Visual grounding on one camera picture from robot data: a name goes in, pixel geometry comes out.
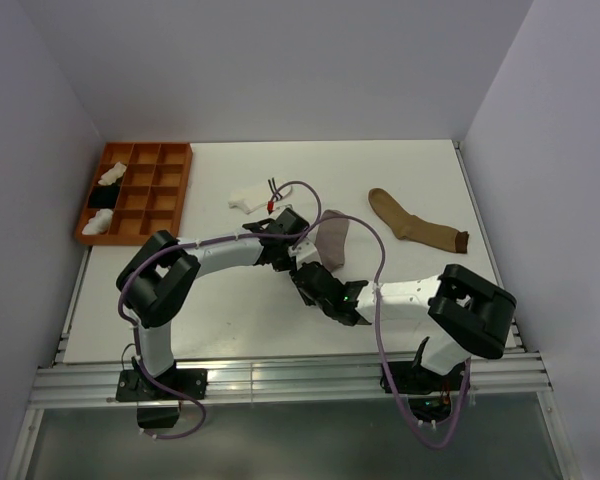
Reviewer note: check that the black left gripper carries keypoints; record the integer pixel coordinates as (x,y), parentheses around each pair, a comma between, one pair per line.
(284,266)

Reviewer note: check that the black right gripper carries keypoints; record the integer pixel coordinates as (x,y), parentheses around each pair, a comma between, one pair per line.
(306,298)

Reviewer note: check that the grey sock with red cuff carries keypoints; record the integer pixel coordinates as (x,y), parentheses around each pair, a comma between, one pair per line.
(331,238)

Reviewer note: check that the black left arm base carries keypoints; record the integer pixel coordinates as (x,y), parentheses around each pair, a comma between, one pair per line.
(134,387)

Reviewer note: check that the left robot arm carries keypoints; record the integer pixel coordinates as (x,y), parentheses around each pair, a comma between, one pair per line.
(156,282)

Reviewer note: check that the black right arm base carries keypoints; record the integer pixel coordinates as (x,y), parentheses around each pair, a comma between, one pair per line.
(424,396)

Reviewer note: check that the white sock with black stripes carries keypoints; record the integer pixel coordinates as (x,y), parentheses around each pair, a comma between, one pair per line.
(249,199)

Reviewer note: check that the tan brown long sock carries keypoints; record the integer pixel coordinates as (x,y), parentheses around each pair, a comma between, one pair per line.
(409,227)

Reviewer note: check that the orange wooden compartment tray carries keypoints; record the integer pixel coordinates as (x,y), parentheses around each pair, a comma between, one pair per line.
(152,192)

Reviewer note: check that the white rolled sock in tray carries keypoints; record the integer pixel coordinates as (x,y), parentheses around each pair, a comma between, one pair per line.
(99,223)

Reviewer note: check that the cream rolled sock in tray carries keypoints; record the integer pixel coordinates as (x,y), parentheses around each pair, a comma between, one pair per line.
(112,175)

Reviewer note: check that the black rolled sock in tray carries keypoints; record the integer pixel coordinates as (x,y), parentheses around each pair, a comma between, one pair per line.
(103,197)

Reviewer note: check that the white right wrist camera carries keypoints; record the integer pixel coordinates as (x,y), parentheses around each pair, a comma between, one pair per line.
(304,253)

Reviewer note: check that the aluminium frame rail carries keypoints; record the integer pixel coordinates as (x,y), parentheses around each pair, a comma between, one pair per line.
(330,378)

